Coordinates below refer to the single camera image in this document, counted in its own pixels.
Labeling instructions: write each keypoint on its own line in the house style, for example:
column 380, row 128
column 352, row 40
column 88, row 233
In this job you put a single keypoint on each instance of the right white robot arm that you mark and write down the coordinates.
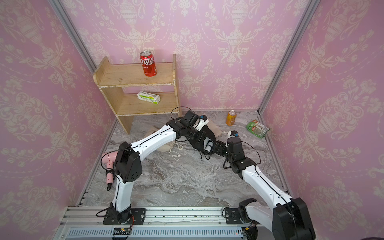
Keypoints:
column 285, row 217

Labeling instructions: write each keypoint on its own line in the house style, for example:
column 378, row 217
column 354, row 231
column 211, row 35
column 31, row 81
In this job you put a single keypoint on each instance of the pink hair dryer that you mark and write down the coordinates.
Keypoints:
column 107, row 161

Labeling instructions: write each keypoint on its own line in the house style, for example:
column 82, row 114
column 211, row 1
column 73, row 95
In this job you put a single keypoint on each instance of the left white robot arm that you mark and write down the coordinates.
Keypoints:
column 128, row 163

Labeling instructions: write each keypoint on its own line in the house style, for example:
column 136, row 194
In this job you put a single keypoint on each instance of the white green small box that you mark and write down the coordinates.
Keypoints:
column 149, row 97

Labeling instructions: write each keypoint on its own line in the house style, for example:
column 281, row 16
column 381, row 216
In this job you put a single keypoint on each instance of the wooden two-tier shelf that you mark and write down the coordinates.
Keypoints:
column 120, row 84

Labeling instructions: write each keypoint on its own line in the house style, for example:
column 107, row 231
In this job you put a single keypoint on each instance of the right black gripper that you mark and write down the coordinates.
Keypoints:
column 221, row 146

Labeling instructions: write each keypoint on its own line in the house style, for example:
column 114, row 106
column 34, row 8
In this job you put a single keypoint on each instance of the green snack packet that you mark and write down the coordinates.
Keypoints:
column 257, row 129

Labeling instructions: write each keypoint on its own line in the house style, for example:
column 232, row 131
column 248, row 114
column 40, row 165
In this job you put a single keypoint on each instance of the beige pouch under black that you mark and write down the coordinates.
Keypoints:
column 215, row 129

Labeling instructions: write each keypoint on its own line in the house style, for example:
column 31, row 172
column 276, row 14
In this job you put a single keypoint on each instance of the white hair dryer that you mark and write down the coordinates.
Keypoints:
column 208, row 145

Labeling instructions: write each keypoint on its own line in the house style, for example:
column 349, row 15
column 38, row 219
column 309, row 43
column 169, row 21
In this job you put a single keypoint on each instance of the orange drink can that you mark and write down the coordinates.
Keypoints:
column 231, row 118

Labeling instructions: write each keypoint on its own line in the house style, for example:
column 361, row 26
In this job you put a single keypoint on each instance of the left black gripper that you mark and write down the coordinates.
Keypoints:
column 200, row 137

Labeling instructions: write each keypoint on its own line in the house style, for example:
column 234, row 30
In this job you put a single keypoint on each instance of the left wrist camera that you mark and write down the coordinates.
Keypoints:
column 203, row 120

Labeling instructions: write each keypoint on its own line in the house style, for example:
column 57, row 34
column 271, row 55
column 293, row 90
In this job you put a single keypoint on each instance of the black drawstring pouch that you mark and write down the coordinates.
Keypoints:
column 197, row 143

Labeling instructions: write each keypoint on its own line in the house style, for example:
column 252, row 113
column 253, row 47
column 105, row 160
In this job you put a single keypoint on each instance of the red cola can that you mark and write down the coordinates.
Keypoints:
column 148, row 63

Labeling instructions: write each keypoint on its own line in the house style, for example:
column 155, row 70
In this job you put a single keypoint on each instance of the beige linen drawstring bag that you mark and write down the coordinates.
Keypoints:
column 172, row 148

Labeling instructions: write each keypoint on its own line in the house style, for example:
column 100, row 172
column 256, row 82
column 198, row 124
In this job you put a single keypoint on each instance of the aluminium front rail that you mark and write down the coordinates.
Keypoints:
column 160, row 223

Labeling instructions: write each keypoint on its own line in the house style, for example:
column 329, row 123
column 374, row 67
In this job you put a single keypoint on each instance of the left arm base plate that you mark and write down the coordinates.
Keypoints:
column 127, row 217

